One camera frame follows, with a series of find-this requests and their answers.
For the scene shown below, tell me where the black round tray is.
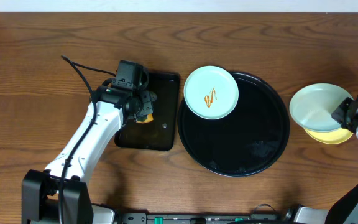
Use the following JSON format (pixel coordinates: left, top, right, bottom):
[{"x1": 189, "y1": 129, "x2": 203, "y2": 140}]
[{"x1": 177, "y1": 72, "x2": 290, "y2": 177}]

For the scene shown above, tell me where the black rectangular water tray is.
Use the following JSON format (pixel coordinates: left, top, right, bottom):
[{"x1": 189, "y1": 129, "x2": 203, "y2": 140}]
[{"x1": 114, "y1": 73, "x2": 180, "y2": 151}]

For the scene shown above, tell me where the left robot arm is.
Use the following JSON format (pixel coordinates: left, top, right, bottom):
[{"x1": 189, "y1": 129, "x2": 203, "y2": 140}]
[{"x1": 21, "y1": 86, "x2": 157, "y2": 223}]

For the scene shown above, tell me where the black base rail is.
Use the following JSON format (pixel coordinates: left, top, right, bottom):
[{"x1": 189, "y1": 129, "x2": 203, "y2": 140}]
[{"x1": 113, "y1": 212, "x2": 293, "y2": 224}]

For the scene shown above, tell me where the light blue plate top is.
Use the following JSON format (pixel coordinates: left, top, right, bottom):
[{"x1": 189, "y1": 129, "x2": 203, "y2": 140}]
[{"x1": 183, "y1": 65, "x2": 239, "y2": 120}]

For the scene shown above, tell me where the light blue plate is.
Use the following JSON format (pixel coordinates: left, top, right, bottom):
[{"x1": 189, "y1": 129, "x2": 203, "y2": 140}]
[
  {"x1": 183, "y1": 65, "x2": 239, "y2": 120},
  {"x1": 289, "y1": 83, "x2": 353, "y2": 132}
]

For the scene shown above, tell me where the orange green sponge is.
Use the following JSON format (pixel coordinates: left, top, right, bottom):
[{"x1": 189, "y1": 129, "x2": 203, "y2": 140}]
[{"x1": 135, "y1": 114, "x2": 154, "y2": 124}]

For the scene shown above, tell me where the yellow plate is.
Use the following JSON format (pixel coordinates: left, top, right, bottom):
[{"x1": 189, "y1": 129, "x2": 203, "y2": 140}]
[{"x1": 304, "y1": 128, "x2": 353, "y2": 144}]

